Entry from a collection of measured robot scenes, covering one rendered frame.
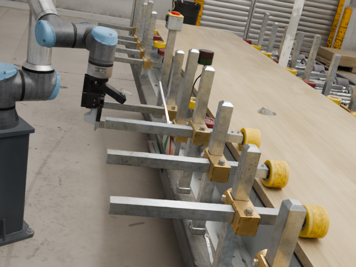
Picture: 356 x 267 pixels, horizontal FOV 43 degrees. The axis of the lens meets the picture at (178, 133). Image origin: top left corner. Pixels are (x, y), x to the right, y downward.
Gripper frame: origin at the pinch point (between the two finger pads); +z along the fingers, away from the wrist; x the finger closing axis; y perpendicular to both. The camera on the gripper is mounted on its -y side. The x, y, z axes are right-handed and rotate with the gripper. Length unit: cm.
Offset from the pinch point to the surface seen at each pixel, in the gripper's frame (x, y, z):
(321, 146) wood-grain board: 13, -85, -9
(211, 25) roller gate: -783, -244, 53
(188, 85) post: -2.3, -32.0, -21.2
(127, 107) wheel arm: -23.5, -12.9, -1.4
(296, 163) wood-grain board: 32, -66, -9
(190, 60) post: -2.3, -30.7, -30.6
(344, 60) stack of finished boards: -621, -469, 51
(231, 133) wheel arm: 26, -43, -14
